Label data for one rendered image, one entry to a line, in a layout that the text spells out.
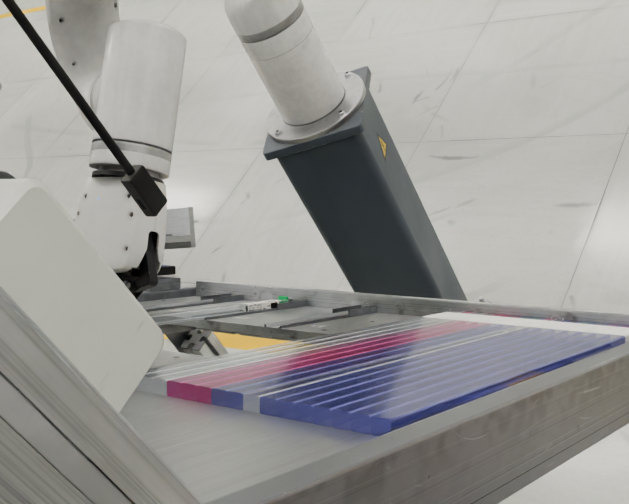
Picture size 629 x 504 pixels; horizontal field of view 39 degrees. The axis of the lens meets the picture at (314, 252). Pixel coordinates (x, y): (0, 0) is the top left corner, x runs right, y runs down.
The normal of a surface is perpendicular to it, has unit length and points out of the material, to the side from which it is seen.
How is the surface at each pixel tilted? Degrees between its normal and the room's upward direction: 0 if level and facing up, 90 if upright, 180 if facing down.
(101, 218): 36
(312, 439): 44
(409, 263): 90
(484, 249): 0
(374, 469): 90
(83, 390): 90
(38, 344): 90
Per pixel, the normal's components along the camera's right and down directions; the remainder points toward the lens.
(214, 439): 0.01, -1.00
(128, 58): -0.17, -0.11
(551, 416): 0.80, 0.04
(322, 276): -0.41, -0.69
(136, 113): 0.21, -0.07
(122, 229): -0.51, -0.15
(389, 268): -0.11, 0.69
